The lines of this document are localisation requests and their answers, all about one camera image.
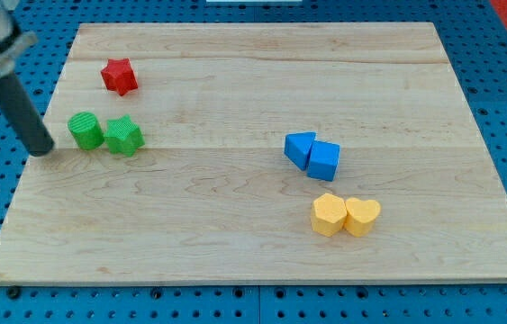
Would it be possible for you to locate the yellow heart block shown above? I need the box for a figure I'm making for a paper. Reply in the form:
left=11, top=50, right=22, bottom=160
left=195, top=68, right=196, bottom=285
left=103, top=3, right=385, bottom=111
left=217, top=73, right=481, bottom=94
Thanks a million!
left=344, top=197, right=382, bottom=237

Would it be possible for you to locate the green star block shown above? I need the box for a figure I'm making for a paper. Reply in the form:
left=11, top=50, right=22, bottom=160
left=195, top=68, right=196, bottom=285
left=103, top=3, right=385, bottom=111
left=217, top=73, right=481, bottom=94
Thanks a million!
left=104, top=114, right=145, bottom=157

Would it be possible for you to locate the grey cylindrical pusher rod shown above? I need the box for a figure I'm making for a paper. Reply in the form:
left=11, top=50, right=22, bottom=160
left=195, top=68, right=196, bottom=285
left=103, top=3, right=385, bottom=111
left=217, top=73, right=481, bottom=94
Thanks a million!
left=0, top=72, right=54, bottom=157

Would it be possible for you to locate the yellow hexagon block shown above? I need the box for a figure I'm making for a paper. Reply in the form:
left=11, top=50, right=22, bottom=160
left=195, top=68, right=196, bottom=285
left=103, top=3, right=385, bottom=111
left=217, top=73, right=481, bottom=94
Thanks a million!
left=310, top=193, right=347, bottom=237

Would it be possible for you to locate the blue triangle block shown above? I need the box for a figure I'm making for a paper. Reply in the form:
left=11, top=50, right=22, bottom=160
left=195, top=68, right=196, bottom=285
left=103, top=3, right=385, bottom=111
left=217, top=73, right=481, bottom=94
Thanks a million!
left=284, top=131, right=316, bottom=171

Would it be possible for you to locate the red star block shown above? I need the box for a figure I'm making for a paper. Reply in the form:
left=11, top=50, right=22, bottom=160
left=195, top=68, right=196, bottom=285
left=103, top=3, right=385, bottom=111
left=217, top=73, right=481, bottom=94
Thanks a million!
left=101, top=58, right=138, bottom=96

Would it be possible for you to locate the wooden board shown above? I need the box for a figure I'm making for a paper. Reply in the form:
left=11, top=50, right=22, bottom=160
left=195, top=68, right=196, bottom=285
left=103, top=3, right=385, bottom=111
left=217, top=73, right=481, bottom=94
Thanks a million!
left=0, top=22, right=507, bottom=287

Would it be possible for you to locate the blue cube block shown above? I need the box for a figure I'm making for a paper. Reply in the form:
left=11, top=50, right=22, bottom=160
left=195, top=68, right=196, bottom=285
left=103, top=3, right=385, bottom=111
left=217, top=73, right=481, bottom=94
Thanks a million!
left=307, top=140, right=340, bottom=181

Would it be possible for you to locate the green cylinder block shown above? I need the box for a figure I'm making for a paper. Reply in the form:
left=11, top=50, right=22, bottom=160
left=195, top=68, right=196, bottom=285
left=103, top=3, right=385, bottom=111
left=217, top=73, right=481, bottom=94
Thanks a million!
left=68, top=112, right=104, bottom=150

